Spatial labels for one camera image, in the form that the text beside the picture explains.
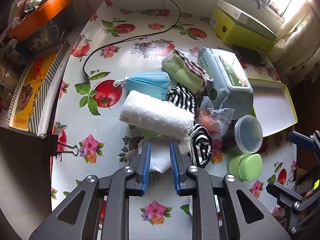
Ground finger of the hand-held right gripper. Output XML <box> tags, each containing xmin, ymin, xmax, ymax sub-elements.
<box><xmin>288</xmin><ymin>131</ymin><xmax>320</xmax><ymax>160</ymax></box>
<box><xmin>266</xmin><ymin>181</ymin><xmax>304</xmax><ymax>214</ymax></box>

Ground blue face mask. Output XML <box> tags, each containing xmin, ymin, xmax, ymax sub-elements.
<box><xmin>113</xmin><ymin>71</ymin><xmax>172</xmax><ymax>100</ymax></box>

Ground white towel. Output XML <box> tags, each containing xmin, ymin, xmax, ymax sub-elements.
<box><xmin>119</xmin><ymin>90</ymin><xmax>195</xmax><ymax>138</ymax></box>

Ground yellow-green box lid tray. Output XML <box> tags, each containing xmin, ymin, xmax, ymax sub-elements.
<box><xmin>247</xmin><ymin>77</ymin><xmax>298</xmax><ymax>137</ymax></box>

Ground green towel with crochet edge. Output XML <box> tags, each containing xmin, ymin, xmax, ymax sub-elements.
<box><xmin>161</xmin><ymin>47</ymin><xmax>214</xmax><ymax>97</ymax></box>

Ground orange plastic bin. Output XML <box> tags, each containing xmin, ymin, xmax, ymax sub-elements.
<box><xmin>9</xmin><ymin>0</ymin><xmax>73</xmax><ymax>42</ymax></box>

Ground beige patterned curtain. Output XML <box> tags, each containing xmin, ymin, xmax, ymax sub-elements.
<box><xmin>270</xmin><ymin>2</ymin><xmax>320</xmax><ymax>80</ymax></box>

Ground black power cable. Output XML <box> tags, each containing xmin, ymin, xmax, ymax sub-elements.
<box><xmin>82</xmin><ymin>0</ymin><xmax>181</xmax><ymax>80</ymax></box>

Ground floral tablecloth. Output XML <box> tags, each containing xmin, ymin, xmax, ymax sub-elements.
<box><xmin>50</xmin><ymin>0</ymin><xmax>298</xmax><ymax>240</ymax></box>

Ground yellow printed cardboard box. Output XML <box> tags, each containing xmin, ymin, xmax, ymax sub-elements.
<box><xmin>5</xmin><ymin>41</ymin><xmax>72</xmax><ymax>139</ymax></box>

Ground white and green carton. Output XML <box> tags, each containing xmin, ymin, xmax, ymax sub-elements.
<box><xmin>216</xmin><ymin>0</ymin><xmax>278</xmax><ymax>42</ymax></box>

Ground black binder clip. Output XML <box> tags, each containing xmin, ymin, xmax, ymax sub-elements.
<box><xmin>50</xmin><ymin>133</ymin><xmax>78</xmax><ymax>157</ymax></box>

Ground bright green cloth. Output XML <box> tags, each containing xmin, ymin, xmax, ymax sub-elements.
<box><xmin>139</xmin><ymin>127</ymin><xmax>160</xmax><ymax>138</ymax></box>

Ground clear plastic bag orange contents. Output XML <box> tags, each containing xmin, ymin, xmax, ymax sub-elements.
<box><xmin>196</xmin><ymin>96</ymin><xmax>235</xmax><ymax>135</ymax></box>

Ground small green plastic case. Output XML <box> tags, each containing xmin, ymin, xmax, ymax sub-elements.
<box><xmin>229</xmin><ymin>153</ymin><xmax>263</xmax><ymax>182</ymax></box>

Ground yellow-green shoe box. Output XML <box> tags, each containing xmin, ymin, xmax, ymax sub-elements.
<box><xmin>209</xmin><ymin>6</ymin><xmax>277</xmax><ymax>55</ymax></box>

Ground clear round plastic container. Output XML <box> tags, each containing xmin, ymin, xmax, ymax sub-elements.
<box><xmin>222</xmin><ymin>115</ymin><xmax>263</xmax><ymax>154</ymax></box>

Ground black phone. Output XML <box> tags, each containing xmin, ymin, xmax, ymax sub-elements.
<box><xmin>231</xmin><ymin>44</ymin><xmax>267</xmax><ymax>67</ymax></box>

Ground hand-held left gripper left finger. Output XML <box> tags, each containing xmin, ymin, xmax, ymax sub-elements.
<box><xmin>29</xmin><ymin>141</ymin><xmax>152</xmax><ymax>240</ymax></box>

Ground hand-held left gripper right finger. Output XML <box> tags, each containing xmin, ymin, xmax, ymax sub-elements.
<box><xmin>169</xmin><ymin>141</ymin><xmax>292</xmax><ymax>240</ymax></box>

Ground wet wipes pack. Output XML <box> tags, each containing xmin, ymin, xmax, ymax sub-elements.
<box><xmin>196</xmin><ymin>47</ymin><xmax>254</xmax><ymax>113</ymax></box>

